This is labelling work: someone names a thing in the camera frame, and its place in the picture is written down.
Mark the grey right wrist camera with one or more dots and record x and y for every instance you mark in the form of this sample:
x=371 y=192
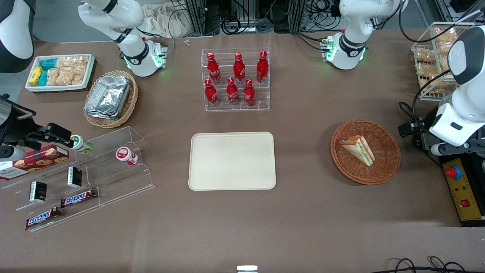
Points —
x=11 y=152

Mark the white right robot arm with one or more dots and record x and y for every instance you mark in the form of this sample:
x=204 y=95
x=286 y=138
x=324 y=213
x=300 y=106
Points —
x=132 y=57

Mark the small black white box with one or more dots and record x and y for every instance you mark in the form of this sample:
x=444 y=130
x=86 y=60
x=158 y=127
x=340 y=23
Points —
x=38 y=190
x=74 y=177

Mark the clear acrylic bottle rack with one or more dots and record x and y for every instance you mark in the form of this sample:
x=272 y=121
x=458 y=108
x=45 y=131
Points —
x=237 y=108

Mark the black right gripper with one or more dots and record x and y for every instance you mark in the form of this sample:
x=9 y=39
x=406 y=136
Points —
x=19 y=131

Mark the round brown wicker basket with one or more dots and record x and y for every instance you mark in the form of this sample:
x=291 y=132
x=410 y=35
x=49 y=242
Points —
x=382 y=159

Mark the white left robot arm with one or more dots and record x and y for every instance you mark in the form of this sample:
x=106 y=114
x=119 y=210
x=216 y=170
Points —
x=350 y=45

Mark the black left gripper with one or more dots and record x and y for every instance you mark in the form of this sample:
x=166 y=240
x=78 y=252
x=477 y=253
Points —
x=418 y=131

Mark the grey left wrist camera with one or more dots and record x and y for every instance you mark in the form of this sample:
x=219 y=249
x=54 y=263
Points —
x=441 y=149

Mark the teal snack pack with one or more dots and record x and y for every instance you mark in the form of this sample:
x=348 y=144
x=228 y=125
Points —
x=43 y=78
x=49 y=63

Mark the red lid white cup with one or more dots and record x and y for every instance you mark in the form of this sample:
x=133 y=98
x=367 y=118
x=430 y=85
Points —
x=126 y=155

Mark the white rectangular snack bin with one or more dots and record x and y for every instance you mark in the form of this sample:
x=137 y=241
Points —
x=57 y=88

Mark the clear rice cracker pack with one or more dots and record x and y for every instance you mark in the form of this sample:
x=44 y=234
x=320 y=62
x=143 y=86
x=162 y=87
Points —
x=66 y=61
x=53 y=77
x=66 y=77
x=81 y=64

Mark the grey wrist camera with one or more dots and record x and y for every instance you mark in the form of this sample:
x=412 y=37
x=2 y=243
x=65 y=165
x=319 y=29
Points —
x=11 y=152
x=441 y=149

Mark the red emergency stop button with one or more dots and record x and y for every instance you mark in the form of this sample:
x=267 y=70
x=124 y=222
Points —
x=453 y=172

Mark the white crumpled plastic sheet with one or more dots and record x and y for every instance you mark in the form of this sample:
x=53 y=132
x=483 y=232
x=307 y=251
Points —
x=163 y=21

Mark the yellow snack pack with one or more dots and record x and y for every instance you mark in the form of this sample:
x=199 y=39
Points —
x=36 y=76

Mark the green lid sunflower cup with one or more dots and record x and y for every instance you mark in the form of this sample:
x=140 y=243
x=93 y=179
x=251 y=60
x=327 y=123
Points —
x=81 y=144

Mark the red cola bottle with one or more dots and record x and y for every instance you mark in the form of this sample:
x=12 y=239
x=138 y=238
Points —
x=238 y=70
x=213 y=70
x=262 y=68
x=249 y=94
x=232 y=93
x=210 y=94

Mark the clear bagged pastry pack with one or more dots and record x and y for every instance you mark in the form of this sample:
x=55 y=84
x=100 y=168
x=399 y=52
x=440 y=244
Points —
x=445 y=38
x=426 y=71
x=425 y=56

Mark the red tartan cookie box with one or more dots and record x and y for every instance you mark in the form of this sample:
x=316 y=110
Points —
x=41 y=161

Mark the aluminium profile frame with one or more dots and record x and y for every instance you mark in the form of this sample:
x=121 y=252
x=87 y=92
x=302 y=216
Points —
x=201 y=15

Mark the Snickers chocolate bar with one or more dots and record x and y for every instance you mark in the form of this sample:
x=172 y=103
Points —
x=78 y=198
x=41 y=218

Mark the aluminium foil container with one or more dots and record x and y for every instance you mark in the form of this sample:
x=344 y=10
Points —
x=108 y=94
x=102 y=115

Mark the yellow control box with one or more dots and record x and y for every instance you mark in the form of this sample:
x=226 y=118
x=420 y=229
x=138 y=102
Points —
x=468 y=197

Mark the oval tan wicker basket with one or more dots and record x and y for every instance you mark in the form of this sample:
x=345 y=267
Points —
x=129 y=102

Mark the clear acrylic stepped shelf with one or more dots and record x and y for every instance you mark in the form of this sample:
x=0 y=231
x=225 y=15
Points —
x=113 y=182

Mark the beige plastic tray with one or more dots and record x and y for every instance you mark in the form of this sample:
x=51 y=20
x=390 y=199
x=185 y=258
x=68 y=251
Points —
x=232 y=160

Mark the triangular wrapped sandwich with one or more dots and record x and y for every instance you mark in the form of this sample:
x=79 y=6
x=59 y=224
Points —
x=358 y=149

